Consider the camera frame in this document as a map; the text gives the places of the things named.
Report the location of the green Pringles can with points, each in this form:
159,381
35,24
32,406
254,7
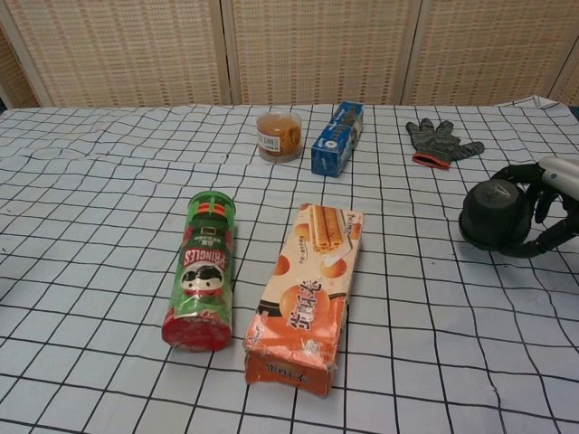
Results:
202,271

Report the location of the white black grid tablecloth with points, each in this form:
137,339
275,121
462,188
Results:
90,226

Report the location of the grey knit work glove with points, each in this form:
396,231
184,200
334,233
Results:
436,140

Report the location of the orange egg roll box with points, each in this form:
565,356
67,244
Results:
307,298

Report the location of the blue cling wrap box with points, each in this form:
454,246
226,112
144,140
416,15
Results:
337,138

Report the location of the woven bamboo folding screen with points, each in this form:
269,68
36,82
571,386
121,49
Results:
316,50

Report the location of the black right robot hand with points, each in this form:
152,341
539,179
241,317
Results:
545,203

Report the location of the clear jar of rubber bands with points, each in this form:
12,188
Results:
279,135

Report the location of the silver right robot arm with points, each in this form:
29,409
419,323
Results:
563,174

